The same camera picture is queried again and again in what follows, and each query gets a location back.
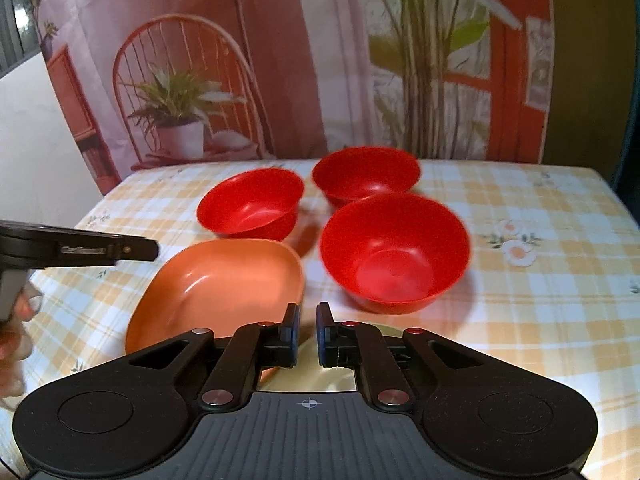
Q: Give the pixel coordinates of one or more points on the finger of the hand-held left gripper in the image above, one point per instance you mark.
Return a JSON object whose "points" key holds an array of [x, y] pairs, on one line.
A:
{"points": [[100, 249]]}

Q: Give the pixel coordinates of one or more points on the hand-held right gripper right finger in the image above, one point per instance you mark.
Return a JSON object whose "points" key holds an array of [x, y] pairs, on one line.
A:
{"points": [[324, 336]]}

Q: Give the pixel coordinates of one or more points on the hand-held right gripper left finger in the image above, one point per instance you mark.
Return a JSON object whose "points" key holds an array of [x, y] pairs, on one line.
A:
{"points": [[291, 332]]}

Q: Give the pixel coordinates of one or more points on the yellow plate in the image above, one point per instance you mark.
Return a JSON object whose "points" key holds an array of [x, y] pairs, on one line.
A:
{"points": [[306, 379]]}

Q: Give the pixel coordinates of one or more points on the orange square plate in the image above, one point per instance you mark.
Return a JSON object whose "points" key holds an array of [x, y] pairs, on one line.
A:
{"points": [[215, 280]]}

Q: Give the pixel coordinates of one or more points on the large red bowl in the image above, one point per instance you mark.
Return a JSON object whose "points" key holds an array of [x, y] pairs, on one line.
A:
{"points": [[395, 255]]}

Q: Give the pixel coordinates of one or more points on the small red bowl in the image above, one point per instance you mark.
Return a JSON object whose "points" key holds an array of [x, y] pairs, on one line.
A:
{"points": [[250, 205]]}

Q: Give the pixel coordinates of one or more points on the medium red bowl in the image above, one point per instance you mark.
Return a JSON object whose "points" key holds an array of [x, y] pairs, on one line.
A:
{"points": [[365, 170]]}

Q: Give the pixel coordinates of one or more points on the person's left hand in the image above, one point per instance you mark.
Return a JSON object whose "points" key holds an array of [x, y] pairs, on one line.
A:
{"points": [[15, 340]]}

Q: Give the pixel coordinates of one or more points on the yellow checked floral tablecloth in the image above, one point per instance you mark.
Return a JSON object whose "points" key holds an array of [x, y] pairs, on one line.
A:
{"points": [[550, 310]]}

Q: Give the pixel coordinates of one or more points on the dark framed window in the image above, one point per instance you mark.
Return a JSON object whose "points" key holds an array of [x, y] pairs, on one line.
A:
{"points": [[17, 10]]}

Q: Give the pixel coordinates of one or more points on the printed room backdrop cloth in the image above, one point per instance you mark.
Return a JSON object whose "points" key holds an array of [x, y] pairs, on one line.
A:
{"points": [[310, 60]]}

